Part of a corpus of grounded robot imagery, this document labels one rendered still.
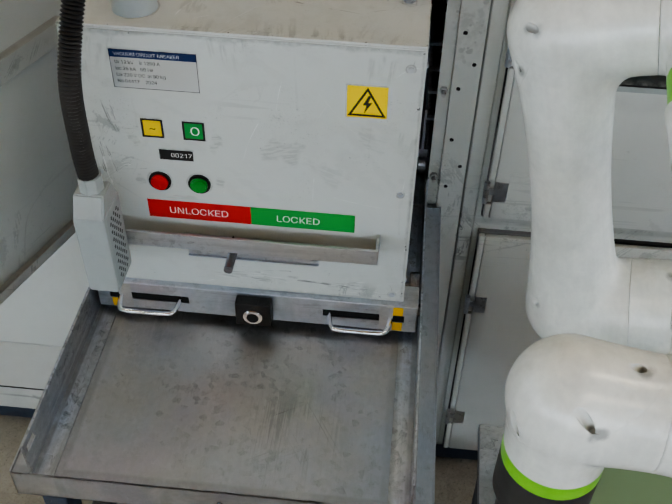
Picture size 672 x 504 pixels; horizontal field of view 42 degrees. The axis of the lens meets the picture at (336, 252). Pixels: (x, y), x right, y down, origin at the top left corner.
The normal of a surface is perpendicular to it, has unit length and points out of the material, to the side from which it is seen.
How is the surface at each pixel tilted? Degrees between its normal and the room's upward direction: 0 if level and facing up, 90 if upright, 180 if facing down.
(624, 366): 6
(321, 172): 90
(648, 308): 50
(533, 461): 98
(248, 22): 0
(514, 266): 90
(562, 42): 76
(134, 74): 90
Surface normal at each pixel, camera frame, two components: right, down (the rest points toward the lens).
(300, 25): 0.02, -0.73
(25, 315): -0.10, 0.68
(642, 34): -0.31, 0.43
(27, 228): 0.90, 0.30
